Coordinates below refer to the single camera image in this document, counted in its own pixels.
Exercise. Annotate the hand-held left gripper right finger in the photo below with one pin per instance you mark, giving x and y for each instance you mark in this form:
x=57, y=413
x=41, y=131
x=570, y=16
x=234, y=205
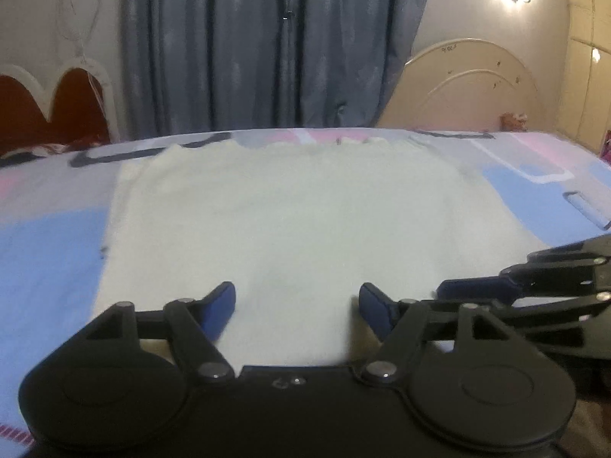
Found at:
x=374, y=310

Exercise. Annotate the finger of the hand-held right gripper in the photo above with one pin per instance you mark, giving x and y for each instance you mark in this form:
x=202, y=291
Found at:
x=549, y=315
x=472, y=288

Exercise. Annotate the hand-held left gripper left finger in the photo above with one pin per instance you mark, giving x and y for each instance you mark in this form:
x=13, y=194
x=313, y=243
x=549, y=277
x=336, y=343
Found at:
x=222, y=305

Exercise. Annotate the white knit sweater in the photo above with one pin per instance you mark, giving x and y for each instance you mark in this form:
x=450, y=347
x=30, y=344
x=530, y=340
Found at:
x=286, y=224

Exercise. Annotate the patterned grey bedsheet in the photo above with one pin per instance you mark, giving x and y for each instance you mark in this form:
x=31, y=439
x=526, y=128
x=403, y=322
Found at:
x=47, y=248

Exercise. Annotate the cream arched headboard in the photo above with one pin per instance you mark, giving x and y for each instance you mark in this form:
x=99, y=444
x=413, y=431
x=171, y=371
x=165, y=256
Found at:
x=458, y=90

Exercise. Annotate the dark floral pillow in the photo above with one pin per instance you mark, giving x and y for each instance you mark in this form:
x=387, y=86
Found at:
x=47, y=149

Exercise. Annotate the cream wardrobe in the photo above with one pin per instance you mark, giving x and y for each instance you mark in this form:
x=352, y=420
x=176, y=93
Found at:
x=582, y=81

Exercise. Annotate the red scalloped headboard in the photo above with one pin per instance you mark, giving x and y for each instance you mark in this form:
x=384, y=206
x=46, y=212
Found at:
x=76, y=105

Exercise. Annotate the blue curtain panel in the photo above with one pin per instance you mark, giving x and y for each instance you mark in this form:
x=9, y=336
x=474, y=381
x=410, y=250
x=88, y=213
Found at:
x=353, y=47
x=205, y=47

